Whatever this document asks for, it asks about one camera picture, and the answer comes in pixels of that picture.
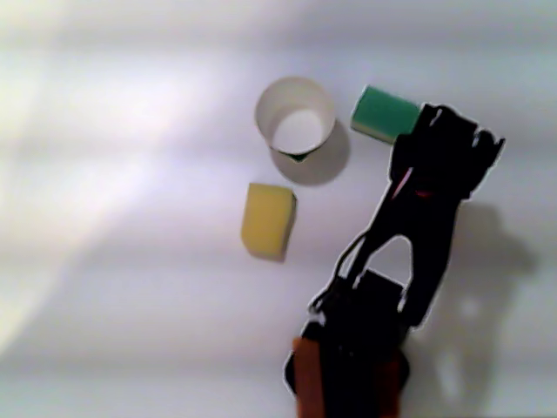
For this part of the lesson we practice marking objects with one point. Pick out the red sponge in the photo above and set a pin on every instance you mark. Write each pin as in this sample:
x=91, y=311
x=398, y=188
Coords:
x=424, y=193

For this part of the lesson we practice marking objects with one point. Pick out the green sponge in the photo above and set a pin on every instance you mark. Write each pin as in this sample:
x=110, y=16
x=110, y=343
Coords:
x=383, y=113

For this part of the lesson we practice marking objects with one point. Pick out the white paper cup green band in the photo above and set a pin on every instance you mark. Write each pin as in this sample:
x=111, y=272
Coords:
x=296, y=130

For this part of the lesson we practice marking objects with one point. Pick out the yellow sponge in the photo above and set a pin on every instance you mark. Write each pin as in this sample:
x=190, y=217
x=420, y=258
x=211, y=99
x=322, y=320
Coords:
x=266, y=220

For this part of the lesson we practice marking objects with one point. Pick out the orange tape strip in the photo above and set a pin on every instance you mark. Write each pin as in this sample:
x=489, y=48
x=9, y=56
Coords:
x=309, y=374

